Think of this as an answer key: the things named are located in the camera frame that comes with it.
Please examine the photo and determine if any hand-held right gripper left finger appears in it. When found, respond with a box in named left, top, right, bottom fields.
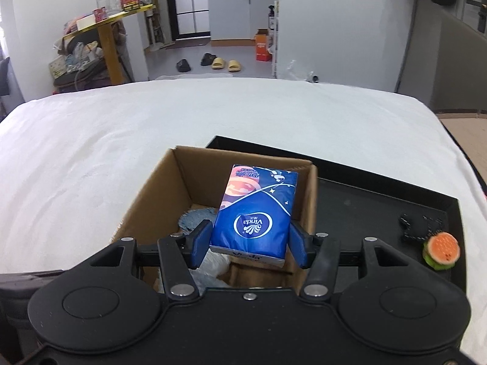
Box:
left=78, top=218, right=214, bottom=301

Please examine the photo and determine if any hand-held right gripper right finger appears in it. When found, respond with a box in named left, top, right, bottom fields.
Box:
left=288, top=221, right=417, bottom=301

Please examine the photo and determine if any blue-grey small cloth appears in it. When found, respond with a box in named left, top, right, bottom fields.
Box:
left=179, top=205, right=221, bottom=236

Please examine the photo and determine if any blue tissue packet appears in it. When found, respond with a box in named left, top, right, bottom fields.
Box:
left=208, top=164, right=299, bottom=269

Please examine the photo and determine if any brown cardboard box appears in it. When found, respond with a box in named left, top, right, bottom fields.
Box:
left=110, top=145, right=319, bottom=293

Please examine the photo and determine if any black tray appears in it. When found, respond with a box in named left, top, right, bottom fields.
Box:
left=205, top=135, right=467, bottom=293

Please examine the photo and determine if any orange green toy slice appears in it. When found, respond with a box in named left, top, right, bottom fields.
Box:
left=423, top=233, right=461, bottom=271

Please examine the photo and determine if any white floor mat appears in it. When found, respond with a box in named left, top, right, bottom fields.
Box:
left=154, top=73, right=234, bottom=81

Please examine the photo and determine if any dark doormat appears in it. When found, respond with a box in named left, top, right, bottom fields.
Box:
left=162, top=37, right=212, bottom=50

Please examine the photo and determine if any orange cardboard box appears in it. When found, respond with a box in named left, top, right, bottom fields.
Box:
left=254, top=28, right=272, bottom=62

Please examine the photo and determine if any pile of bags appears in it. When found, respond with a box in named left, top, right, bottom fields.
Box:
left=47, top=26, right=130, bottom=94

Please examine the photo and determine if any yellow wooden table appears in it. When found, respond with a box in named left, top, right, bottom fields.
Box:
left=63, top=4, right=156, bottom=86

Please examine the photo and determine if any white kitchen cabinet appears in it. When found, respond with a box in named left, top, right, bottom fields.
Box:
left=207, top=0, right=280, bottom=42

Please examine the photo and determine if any black-framed sliding door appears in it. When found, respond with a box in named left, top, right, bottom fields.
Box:
left=171, top=0, right=212, bottom=39

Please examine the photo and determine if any black door lock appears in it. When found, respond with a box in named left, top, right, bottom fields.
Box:
left=475, top=0, right=487, bottom=33

